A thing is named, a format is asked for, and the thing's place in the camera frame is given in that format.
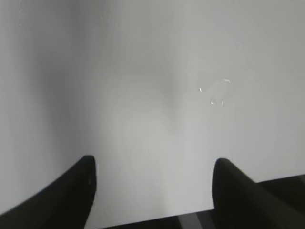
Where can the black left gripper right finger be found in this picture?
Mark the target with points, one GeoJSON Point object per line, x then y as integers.
{"type": "Point", "coordinates": [241, 203]}

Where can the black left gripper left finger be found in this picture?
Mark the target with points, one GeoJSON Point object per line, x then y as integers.
{"type": "Point", "coordinates": [64, 204]}

